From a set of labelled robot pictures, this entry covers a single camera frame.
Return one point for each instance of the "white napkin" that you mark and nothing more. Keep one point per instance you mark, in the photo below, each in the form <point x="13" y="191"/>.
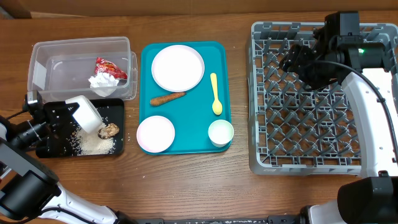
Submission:
<point x="102" y="80"/>

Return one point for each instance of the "white cup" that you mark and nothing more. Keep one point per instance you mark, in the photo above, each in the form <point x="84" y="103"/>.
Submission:
<point x="220" y="132"/>

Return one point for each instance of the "teal serving tray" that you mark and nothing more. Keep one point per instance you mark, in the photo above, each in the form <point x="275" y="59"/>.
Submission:
<point x="192" y="114"/>

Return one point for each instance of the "white bowl with rice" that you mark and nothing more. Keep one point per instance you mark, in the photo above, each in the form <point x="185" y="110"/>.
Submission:
<point x="86" y="114"/>

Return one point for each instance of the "large white plate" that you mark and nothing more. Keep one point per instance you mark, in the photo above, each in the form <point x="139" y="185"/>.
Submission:
<point x="178" y="68"/>

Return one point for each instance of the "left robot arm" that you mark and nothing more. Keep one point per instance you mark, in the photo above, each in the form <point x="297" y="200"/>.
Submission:
<point x="35" y="190"/>

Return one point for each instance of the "brown carrot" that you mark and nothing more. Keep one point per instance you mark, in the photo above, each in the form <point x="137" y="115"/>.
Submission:
<point x="161" y="100"/>

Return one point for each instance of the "grey dishwasher rack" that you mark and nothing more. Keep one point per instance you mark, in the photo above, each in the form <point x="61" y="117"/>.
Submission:
<point x="293" y="131"/>

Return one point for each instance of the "red snack wrapper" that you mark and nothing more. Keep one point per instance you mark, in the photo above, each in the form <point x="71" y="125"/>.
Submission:
<point x="105" y="66"/>

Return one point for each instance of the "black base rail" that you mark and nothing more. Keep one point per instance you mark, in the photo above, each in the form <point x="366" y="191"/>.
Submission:
<point x="273" y="219"/>

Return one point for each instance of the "white rice pile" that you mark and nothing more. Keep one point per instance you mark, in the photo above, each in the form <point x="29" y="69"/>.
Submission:
<point x="80" y="143"/>

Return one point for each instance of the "clear plastic bin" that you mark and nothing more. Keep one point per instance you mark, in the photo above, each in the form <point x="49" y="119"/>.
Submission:
<point x="60" y="69"/>

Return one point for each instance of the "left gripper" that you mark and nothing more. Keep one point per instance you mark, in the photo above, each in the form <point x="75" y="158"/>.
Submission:
<point x="60" y="125"/>

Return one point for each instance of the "black plastic tray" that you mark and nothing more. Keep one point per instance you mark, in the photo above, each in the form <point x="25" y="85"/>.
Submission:
<point x="116" y="114"/>

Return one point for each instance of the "brown food scrap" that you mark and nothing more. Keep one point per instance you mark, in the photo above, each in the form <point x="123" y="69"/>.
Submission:
<point x="108" y="131"/>

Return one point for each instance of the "yellow plastic spoon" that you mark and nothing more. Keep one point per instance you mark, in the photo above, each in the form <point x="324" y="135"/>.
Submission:
<point x="216" y="106"/>

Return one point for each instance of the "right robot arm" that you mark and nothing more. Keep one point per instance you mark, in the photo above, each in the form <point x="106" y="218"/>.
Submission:
<point x="364" y="71"/>

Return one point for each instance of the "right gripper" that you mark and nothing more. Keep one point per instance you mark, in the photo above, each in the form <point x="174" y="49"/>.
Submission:
<point x="294" y="63"/>

